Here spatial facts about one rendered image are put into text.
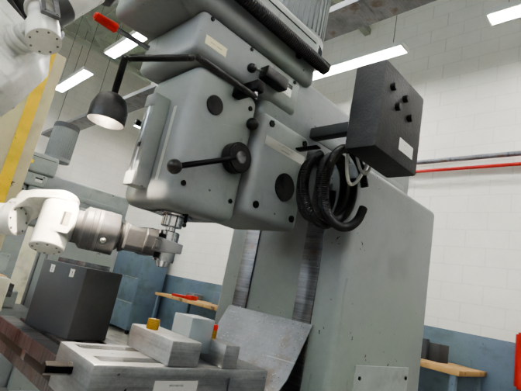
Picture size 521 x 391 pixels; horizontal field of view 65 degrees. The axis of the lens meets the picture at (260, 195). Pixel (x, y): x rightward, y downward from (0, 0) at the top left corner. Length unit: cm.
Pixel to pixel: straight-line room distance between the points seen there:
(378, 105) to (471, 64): 504
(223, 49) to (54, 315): 83
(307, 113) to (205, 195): 41
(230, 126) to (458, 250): 432
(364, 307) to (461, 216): 408
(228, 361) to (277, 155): 49
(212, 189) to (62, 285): 57
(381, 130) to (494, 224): 417
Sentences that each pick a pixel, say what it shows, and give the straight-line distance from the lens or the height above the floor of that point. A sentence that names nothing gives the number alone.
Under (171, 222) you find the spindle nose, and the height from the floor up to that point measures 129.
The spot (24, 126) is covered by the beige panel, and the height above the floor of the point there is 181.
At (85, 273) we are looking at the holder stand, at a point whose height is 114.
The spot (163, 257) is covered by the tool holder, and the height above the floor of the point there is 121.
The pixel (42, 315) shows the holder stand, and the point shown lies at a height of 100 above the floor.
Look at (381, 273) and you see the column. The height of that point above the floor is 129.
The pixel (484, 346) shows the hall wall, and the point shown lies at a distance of 488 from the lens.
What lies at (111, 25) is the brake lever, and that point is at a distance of 107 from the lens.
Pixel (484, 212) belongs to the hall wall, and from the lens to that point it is 509.
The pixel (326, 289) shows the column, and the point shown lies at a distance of 107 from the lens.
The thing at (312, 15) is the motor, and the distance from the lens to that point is 129.
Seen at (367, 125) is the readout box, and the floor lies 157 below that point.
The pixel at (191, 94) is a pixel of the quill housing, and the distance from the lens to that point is 91.
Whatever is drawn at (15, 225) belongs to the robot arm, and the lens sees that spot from 96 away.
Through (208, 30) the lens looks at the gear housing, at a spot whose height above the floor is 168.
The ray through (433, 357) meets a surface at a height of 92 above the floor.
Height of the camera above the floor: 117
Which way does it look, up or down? 13 degrees up
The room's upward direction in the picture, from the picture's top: 11 degrees clockwise
